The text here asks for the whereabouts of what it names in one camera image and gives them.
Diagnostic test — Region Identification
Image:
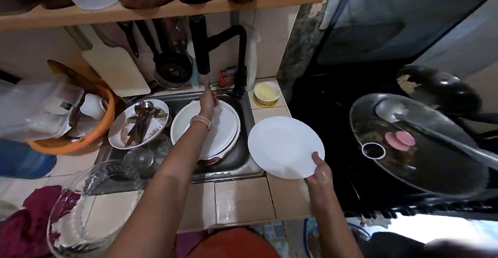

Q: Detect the person's left hand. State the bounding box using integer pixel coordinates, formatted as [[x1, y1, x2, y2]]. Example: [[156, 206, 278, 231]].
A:
[[199, 81, 219, 121]]

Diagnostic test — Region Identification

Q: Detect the person's right hand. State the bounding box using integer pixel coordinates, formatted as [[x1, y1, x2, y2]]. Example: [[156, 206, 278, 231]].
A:
[[305, 152, 334, 196]]

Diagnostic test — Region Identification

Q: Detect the white round plate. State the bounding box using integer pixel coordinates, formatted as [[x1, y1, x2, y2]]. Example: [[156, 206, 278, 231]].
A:
[[248, 116, 325, 180]]

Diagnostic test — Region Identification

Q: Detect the person's right forearm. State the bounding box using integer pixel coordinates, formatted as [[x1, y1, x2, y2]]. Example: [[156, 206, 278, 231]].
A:
[[307, 188, 364, 258]]

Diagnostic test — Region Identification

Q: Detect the person's left forearm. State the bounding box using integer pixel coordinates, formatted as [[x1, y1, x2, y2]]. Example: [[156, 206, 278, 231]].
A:
[[103, 114, 213, 258]]

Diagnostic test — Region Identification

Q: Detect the red packet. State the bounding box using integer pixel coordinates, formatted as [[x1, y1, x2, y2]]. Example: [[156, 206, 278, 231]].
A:
[[219, 66, 238, 88]]

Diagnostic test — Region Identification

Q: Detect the white plate with inner rim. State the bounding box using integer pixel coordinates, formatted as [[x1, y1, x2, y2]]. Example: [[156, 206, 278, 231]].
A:
[[190, 101, 239, 161]]

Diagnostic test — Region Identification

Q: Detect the light blue tube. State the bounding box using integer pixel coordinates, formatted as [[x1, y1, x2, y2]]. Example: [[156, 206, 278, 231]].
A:
[[187, 40, 200, 90]]

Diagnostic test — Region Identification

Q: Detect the black gas stove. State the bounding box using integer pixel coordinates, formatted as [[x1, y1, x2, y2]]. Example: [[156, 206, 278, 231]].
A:
[[288, 60, 498, 219]]

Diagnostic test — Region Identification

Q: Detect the large cream round plate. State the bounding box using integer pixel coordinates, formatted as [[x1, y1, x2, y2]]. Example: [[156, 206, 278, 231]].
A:
[[170, 99, 242, 161]]

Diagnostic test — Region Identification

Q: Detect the black faucet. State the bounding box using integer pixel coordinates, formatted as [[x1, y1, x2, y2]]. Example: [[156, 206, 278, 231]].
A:
[[189, 15, 248, 98]]

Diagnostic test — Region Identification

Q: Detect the yellow white plastic tub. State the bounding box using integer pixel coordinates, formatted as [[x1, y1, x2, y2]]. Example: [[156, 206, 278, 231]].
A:
[[253, 81, 281, 108]]

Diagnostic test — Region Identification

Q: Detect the black ladle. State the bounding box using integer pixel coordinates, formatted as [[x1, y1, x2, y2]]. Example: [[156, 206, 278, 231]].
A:
[[135, 18, 193, 85]]

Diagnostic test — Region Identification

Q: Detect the white rimmed dark cup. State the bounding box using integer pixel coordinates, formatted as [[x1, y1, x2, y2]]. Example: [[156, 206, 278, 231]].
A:
[[361, 142, 386, 160]]

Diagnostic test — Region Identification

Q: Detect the white upright pipe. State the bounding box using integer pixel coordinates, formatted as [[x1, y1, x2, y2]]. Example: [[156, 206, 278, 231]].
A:
[[245, 25, 261, 92]]

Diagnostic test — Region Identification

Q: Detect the stainless steel sink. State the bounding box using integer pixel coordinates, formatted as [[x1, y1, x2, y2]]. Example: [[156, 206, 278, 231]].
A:
[[94, 89, 265, 195]]

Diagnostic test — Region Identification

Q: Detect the clear drinking glass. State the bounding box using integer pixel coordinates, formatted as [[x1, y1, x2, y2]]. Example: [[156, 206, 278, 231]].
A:
[[124, 148, 155, 179], [146, 134, 172, 161]]

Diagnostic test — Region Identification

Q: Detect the pink round sponge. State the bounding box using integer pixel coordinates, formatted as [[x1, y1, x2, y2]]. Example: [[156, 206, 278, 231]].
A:
[[384, 131, 411, 152], [395, 131, 416, 147]]

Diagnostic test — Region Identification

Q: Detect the pile of metal cutlery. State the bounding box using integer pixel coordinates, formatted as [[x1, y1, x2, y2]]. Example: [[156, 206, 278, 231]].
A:
[[125, 100, 167, 147]]

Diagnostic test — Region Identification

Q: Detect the blue rimmed basin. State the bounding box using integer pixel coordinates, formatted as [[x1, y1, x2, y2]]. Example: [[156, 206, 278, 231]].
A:
[[303, 218, 372, 258]]

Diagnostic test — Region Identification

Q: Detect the white cutting board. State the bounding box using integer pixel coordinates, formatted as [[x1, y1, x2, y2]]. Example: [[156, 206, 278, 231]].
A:
[[65, 25, 151, 98]]

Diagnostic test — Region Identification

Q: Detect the white oval bowl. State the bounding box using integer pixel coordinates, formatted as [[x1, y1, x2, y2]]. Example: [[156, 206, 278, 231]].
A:
[[108, 99, 170, 150]]

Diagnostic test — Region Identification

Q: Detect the wooden shelf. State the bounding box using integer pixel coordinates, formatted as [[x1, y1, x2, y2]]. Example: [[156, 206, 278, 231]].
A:
[[0, 0, 332, 32]]

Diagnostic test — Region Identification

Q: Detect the person's body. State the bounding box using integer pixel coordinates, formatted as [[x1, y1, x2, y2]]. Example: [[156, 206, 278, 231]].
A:
[[186, 228, 281, 258]]

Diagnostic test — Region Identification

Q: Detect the large metal wok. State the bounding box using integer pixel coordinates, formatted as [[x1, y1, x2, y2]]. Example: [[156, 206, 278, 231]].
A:
[[349, 93, 489, 199]]

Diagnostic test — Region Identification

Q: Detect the metal ladle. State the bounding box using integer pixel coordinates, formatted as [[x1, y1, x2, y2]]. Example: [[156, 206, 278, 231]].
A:
[[375, 97, 498, 171]]

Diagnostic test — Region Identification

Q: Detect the black frying pan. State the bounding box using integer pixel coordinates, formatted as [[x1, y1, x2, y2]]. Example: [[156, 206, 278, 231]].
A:
[[396, 65, 498, 125]]

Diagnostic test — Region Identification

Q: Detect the orange plastic basin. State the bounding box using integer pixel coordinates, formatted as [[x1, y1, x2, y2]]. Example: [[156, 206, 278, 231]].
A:
[[27, 80, 116, 155]]

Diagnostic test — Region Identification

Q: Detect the brown wooden paddle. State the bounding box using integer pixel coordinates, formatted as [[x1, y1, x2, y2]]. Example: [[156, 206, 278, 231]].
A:
[[47, 59, 99, 94]]

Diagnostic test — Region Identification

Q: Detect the light patterned hanging cloth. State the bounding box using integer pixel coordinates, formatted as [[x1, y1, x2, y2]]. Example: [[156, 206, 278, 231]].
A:
[[319, 0, 353, 30]]

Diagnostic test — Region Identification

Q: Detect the clear glass scalloped bowl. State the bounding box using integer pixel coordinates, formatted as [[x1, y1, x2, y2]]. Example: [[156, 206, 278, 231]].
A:
[[47, 159, 145, 258]]

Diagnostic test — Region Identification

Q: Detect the clear plastic bag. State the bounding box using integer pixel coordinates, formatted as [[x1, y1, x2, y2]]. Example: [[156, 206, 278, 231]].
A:
[[0, 75, 85, 142]]

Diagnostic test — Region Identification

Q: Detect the blue plastic container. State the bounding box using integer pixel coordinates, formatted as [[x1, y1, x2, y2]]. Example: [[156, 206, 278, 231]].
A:
[[0, 138, 58, 179]]

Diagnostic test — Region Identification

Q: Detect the maroon cloth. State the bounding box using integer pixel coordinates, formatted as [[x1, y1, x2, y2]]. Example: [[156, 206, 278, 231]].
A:
[[0, 185, 81, 258]]

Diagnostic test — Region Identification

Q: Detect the dark red curved handle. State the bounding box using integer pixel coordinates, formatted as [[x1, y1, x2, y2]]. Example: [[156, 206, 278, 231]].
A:
[[196, 156, 222, 167]]

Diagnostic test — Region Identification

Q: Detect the black handled utensil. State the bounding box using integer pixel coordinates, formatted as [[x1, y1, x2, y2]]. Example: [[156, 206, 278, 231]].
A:
[[117, 21, 139, 58]]

